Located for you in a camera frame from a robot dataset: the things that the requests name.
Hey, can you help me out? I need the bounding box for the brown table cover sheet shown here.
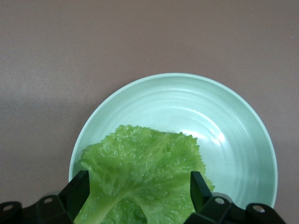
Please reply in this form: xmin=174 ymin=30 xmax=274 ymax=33
xmin=0 ymin=0 xmax=299 ymax=224

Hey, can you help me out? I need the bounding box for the light green round plate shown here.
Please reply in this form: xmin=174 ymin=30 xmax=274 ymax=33
xmin=68 ymin=72 xmax=279 ymax=224

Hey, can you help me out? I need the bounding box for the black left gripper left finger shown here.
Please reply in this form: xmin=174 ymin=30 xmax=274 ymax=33
xmin=0 ymin=170 xmax=91 ymax=224

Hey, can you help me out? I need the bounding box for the green lettuce leaf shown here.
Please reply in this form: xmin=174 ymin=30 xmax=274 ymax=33
xmin=73 ymin=124 xmax=216 ymax=224

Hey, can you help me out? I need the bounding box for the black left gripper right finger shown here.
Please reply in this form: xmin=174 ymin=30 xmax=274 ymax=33
xmin=184 ymin=171 xmax=286 ymax=224

